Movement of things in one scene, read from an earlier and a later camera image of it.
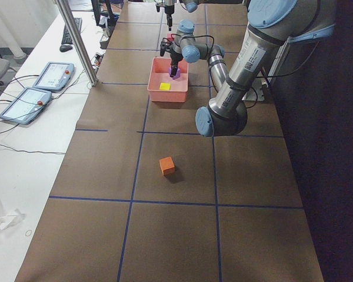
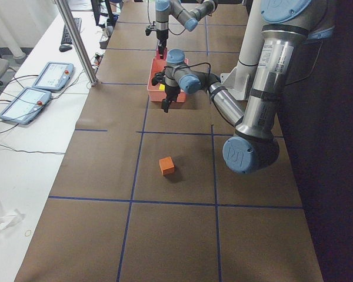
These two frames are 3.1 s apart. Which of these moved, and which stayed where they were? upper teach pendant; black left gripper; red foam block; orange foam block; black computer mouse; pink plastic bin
Moved: black left gripper; red foam block
Stayed: black computer mouse; upper teach pendant; pink plastic bin; orange foam block
